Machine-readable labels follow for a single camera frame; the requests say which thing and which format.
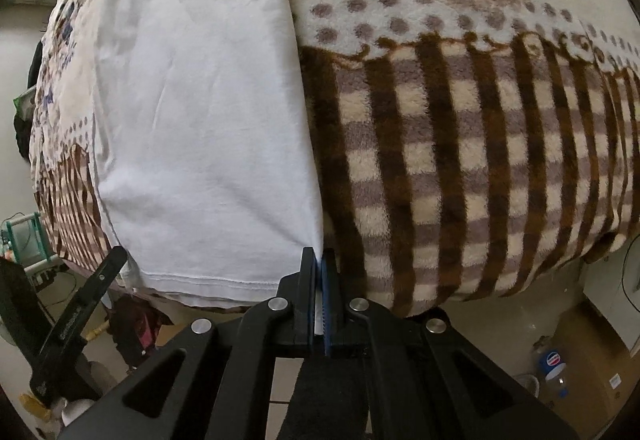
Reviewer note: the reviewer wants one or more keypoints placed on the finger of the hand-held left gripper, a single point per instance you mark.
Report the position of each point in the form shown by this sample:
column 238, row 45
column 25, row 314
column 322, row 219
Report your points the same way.
column 95, row 287

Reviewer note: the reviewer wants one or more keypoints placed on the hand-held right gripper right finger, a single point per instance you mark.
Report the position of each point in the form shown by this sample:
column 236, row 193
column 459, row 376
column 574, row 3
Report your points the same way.
column 327, row 280

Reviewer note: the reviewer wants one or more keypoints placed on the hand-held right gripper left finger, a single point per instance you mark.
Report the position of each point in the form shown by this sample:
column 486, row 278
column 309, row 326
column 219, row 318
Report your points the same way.
column 306, row 270

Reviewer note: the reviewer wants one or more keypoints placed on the white t-shirt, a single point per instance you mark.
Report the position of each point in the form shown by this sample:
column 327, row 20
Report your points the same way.
column 200, row 120

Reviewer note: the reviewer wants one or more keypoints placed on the dark red bag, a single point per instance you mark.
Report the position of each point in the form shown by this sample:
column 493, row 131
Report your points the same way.
column 134, row 326

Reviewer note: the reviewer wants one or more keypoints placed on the white cup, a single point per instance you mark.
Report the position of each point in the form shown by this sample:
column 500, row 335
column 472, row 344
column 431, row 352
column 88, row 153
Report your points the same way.
column 75, row 412

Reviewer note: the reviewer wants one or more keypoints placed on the dark cloth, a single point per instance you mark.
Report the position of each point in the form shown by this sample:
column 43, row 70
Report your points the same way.
column 22, row 137

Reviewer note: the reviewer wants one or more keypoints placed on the brown striped printed blanket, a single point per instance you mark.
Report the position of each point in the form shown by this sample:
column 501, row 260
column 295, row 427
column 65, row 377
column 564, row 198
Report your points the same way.
column 450, row 145

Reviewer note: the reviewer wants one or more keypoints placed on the clear bottle with blue cap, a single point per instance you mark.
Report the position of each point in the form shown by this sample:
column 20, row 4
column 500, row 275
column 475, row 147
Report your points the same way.
column 554, row 370

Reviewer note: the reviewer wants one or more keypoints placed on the brown cardboard box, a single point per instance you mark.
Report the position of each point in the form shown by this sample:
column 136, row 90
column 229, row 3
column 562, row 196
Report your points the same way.
column 592, row 365

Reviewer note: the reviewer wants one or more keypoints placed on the white cabinet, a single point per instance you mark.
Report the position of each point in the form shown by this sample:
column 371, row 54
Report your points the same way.
column 607, row 292

